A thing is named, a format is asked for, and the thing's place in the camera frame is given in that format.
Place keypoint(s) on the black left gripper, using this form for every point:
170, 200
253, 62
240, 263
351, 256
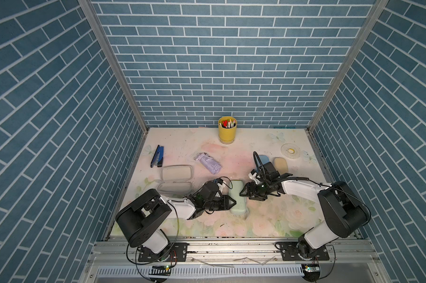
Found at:
224, 203

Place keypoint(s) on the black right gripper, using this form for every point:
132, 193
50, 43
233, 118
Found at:
256, 196

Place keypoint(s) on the grey case front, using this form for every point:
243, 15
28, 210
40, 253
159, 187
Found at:
240, 208

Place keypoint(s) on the beige zippered umbrella case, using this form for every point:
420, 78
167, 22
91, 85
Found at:
281, 165

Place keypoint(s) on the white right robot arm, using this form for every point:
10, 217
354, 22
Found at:
343, 211

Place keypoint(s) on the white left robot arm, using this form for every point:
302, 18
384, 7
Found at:
141, 220

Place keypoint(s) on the lilac folded umbrella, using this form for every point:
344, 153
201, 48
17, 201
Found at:
209, 163

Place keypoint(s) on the grey open umbrella case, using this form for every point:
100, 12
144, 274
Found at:
176, 180

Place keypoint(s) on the yellow pen cup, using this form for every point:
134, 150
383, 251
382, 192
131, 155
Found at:
227, 136

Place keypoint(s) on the clear tape roll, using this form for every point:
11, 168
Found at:
290, 151

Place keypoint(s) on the markers in cup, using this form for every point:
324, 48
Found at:
228, 124

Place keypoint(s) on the blue black stapler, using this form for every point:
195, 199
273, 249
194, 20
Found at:
157, 159

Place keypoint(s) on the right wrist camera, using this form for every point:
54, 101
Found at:
255, 177

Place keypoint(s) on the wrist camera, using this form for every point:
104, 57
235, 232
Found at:
255, 177
220, 183

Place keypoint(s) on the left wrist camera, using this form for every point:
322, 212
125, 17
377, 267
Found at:
220, 183

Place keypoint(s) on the aluminium front rail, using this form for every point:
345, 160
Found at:
244, 260

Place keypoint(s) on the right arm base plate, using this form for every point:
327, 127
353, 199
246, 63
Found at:
295, 251

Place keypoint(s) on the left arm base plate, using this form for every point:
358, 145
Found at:
171, 253

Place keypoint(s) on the aluminium corner post left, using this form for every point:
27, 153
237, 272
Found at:
95, 24

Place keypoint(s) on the aluminium corner post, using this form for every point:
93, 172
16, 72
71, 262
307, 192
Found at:
95, 24
371, 19

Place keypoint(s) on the aluminium corner post right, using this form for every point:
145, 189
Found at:
371, 19

